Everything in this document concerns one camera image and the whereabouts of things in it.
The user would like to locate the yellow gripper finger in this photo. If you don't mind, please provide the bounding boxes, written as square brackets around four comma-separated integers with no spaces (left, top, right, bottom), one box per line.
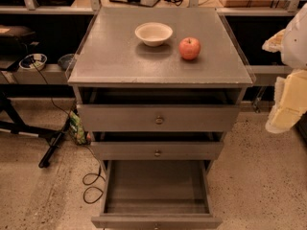
[262,29,285,53]
[265,70,307,134]

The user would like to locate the red apple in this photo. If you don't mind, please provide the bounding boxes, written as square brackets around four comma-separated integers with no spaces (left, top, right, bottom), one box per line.
[178,37,201,60]

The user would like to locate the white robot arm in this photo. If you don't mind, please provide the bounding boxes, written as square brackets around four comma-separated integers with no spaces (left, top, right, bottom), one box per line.
[262,4,307,133]

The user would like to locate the grey drawer cabinet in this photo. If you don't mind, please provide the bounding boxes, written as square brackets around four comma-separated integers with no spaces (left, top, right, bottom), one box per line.
[65,6,257,230]

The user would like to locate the grey bottom drawer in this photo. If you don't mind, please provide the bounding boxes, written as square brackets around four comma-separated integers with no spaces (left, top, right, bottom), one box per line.
[91,160,222,230]

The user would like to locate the grey drawer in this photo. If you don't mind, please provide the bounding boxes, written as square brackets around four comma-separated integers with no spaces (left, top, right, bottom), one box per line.
[78,89,239,132]
[91,132,224,160]
[91,160,222,230]

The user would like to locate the grey top drawer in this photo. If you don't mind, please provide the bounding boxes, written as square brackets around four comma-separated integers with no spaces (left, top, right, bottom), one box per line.
[78,89,239,132]

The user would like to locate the grey middle drawer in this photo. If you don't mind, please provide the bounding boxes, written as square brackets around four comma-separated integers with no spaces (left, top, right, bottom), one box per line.
[91,132,224,160]

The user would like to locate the white paper bowl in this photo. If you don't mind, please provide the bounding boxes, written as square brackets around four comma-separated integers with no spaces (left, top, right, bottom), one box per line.
[134,22,173,47]

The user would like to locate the dark bowl on shelf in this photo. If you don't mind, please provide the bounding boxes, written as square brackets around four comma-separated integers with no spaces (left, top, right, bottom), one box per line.
[58,54,75,70]

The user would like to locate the green snack bag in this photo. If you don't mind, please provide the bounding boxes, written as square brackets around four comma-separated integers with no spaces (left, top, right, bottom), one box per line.
[69,111,87,145]

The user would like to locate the grey shelf rack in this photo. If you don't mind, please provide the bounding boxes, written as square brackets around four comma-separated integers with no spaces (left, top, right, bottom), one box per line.
[0,0,306,84]

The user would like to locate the white patterned bowl on shelf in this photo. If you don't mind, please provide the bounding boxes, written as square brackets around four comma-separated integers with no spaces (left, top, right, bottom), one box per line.
[19,53,47,71]

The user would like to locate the black stand leg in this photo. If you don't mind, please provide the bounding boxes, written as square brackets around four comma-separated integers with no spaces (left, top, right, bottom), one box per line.
[0,92,69,168]

